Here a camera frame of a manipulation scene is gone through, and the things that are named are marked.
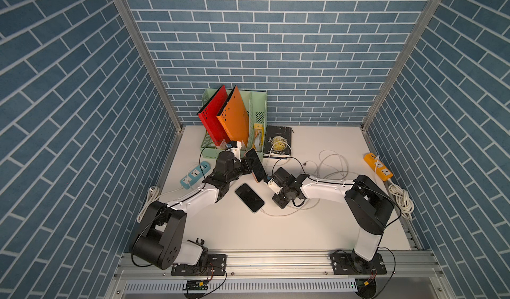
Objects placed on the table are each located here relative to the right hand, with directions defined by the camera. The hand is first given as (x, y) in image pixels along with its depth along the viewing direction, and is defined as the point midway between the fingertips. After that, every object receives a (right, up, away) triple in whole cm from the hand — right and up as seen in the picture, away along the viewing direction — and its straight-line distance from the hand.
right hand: (278, 198), depth 92 cm
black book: (+1, +26, +17) cm, 32 cm away
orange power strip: (+53, +13, +7) cm, 55 cm away
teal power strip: (-41, +9, +4) cm, 42 cm away
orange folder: (-22, +39, +7) cm, 45 cm away
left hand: (-8, +19, -7) cm, 22 cm away
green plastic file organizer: (-38, +24, +19) cm, 49 cm away
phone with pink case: (-10, +17, -7) cm, 21 cm away
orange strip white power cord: (+56, -1, -5) cm, 56 cm away
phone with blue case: (-13, 0, +2) cm, 13 cm away
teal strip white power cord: (-58, +1, -1) cm, 58 cm away
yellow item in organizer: (-10, +29, +18) cm, 36 cm away
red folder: (-31, +39, -5) cm, 50 cm away
